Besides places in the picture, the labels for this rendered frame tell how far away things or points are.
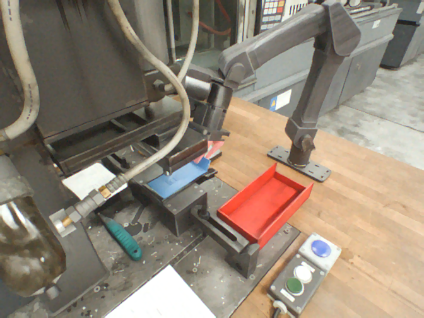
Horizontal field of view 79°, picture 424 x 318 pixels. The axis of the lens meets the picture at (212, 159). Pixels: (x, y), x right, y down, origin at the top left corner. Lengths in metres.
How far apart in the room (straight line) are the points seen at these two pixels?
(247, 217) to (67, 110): 0.47
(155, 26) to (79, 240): 0.38
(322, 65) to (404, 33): 4.38
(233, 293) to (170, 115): 0.37
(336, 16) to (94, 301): 0.75
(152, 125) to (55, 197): 0.20
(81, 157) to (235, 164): 0.51
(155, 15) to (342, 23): 0.39
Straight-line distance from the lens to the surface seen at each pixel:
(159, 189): 0.63
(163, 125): 0.52
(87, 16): 0.38
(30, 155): 0.40
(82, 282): 0.60
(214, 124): 0.63
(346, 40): 0.68
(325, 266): 0.61
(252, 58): 0.61
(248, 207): 0.70
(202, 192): 0.62
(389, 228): 0.79
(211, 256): 0.61
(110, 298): 0.61
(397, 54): 5.12
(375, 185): 0.90
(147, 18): 0.45
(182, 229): 0.63
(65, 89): 0.38
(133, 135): 0.48
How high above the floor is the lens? 1.42
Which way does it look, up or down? 38 degrees down
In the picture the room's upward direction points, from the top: straight up
